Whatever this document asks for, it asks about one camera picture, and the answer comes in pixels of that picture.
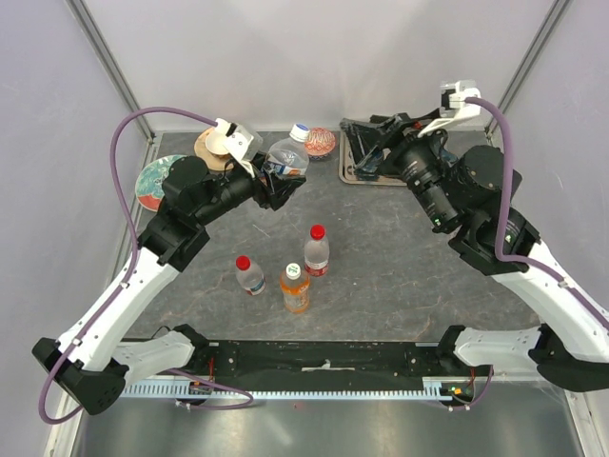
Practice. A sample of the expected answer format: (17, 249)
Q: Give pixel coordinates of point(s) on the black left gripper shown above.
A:
(280, 188)

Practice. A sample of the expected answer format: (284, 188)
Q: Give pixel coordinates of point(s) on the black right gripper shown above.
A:
(364, 136)

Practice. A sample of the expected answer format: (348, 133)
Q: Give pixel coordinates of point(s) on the clear Pocari Sweat bottle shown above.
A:
(289, 157)

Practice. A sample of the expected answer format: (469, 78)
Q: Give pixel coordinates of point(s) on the tall red-cap clear bottle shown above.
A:
(316, 251)

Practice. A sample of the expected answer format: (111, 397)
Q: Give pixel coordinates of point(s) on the blue white Pocari cap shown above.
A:
(300, 133)

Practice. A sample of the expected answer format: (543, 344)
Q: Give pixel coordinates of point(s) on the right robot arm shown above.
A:
(463, 197)

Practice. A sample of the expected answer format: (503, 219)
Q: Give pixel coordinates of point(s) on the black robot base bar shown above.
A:
(326, 365)

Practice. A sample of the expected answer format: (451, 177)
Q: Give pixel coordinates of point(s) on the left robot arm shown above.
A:
(86, 361)

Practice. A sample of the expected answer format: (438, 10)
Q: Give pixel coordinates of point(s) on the small red-cap clear bottle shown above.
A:
(249, 276)

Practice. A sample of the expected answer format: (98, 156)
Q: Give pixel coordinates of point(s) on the orange juice bottle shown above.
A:
(295, 284)

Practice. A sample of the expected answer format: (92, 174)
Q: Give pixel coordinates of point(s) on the blue star-shaped dish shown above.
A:
(369, 165)

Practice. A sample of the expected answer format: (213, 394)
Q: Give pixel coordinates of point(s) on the steel tray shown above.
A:
(347, 170)

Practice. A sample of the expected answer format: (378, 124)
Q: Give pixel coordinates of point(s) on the red patterned bowl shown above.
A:
(321, 142)

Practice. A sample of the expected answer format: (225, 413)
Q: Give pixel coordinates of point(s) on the tan saucer plate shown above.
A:
(213, 163)

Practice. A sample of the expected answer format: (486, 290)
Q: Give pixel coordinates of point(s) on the red white tea cup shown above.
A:
(215, 143)

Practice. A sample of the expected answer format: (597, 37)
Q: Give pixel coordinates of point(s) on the red teal floral plate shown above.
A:
(148, 188)

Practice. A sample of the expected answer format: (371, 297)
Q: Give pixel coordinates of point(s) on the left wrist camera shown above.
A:
(242, 143)

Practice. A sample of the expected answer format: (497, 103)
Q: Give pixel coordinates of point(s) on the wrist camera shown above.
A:
(242, 143)
(454, 109)

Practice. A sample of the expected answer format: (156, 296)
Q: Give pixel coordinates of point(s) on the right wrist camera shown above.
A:
(454, 109)

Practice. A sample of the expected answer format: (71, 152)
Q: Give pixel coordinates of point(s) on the slotted cable duct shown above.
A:
(171, 387)

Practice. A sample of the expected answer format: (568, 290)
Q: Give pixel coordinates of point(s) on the right aluminium frame post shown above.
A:
(539, 42)

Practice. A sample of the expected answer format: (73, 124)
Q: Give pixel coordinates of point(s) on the aluminium frame post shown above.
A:
(539, 42)
(91, 30)

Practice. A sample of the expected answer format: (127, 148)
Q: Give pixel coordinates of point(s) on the left aluminium frame post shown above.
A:
(91, 30)

